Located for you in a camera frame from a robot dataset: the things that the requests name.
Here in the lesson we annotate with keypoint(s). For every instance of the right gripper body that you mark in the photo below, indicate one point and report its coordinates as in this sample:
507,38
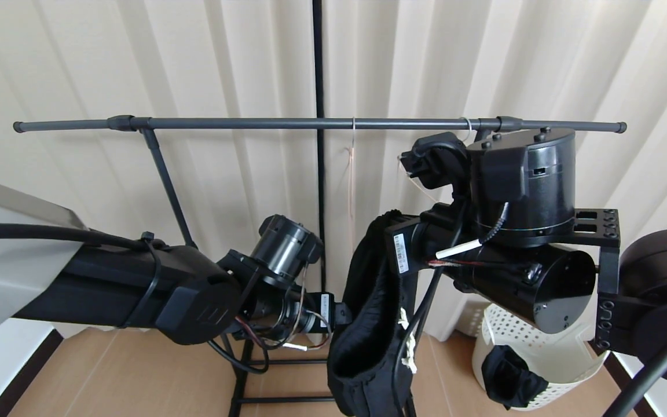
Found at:
426,237

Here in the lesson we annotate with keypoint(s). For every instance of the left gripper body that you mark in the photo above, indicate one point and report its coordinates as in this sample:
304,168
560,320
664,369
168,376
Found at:
339,313

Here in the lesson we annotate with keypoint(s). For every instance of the black shorts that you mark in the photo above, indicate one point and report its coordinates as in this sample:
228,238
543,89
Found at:
368,324

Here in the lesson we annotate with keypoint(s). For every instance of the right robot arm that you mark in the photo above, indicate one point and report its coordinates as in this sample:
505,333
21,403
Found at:
519,185

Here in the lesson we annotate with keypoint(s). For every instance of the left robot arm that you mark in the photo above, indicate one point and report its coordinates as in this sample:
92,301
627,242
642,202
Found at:
107,284

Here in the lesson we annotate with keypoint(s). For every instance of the pink clothes hanger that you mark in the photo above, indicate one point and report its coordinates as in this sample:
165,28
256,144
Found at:
352,191
468,127

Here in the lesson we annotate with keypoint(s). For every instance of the white laundry basket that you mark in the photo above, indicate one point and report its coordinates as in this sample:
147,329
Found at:
565,356

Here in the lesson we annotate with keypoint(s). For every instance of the black clothes rack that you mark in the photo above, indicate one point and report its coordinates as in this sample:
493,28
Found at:
252,123

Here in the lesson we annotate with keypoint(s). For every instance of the black garment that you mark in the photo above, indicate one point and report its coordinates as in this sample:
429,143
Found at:
510,379

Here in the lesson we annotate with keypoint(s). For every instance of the white curtain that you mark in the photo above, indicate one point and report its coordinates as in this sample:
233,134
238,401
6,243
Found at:
484,58
136,58

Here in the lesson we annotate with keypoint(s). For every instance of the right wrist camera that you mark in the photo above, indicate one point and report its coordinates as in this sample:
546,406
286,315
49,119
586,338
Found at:
435,159

